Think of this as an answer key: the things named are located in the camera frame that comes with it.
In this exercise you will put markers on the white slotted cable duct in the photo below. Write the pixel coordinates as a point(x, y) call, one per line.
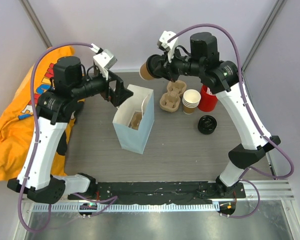
point(86, 207)

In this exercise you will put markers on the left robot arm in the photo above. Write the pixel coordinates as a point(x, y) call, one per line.
point(53, 113)

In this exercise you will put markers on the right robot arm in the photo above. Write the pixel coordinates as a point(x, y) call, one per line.
point(222, 78)

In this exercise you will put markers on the black plastic cup lid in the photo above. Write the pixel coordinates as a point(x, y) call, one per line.
point(154, 66)

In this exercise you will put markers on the stack of paper cups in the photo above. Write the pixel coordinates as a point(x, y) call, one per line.
point(190, 100)

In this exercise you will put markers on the brown pulp cup carrier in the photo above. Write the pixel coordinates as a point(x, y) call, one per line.
point(136, 120)

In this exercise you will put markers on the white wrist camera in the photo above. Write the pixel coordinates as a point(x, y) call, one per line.
point(168, 42)
point(103, 59)

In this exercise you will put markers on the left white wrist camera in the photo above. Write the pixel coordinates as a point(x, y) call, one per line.
point(103, 59)

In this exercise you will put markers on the red straw holder cup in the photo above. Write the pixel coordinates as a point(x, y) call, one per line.
point(208, 101)

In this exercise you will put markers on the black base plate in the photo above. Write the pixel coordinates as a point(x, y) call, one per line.
point(167, 192)

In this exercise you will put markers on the orange printed shirt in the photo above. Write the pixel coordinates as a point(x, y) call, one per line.
point(17, 121)

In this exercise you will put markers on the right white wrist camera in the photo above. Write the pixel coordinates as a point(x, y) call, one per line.
point(168, 42)

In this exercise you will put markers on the single brown paper cup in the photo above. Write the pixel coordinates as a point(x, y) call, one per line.
point(146, 71)

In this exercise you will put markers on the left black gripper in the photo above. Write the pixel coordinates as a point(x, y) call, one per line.
point(121, 93)

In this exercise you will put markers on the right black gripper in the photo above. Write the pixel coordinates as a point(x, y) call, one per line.
point(166, 70)

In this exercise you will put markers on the stacked pulp cup carriers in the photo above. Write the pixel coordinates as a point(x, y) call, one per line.
point(171, 100)

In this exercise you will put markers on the white blue paper bag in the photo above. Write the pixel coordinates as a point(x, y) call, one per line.
point(142, 100)

